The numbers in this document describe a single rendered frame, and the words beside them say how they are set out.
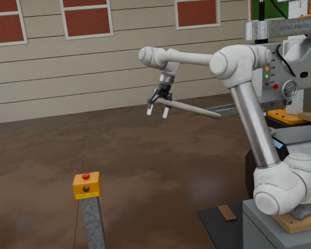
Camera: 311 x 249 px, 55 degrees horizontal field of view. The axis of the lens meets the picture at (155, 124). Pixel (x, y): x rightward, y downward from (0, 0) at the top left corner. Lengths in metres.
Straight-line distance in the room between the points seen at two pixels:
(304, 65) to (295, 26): 0.31
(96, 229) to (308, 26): 1.99
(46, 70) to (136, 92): 2.35
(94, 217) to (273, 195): 0.83
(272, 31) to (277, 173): 1.21
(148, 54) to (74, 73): 6.46
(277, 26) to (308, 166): 1.14
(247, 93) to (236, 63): 0.14
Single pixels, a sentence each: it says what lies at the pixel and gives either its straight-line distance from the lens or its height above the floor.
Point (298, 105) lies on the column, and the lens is 3.48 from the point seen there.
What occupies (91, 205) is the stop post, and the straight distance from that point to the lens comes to 1.52.
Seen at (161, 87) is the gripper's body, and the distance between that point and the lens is 1.85.
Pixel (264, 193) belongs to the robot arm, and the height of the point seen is 1.04.
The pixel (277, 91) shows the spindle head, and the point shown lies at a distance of 2.38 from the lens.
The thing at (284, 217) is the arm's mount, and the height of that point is 0.84.
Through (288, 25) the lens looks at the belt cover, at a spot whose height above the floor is 1.70.
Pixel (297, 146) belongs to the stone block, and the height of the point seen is 0.84.
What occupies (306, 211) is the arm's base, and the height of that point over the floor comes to 0.86.
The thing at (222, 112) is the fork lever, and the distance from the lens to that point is 2.15.
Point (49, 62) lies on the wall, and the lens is 8.16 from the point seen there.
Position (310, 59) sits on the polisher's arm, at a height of 1.43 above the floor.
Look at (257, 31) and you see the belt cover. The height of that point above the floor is 1.67.
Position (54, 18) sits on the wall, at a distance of 8.15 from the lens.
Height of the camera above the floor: 1.69
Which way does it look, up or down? 16 degrees down
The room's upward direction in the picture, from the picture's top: 5 degrees counter-clockwise
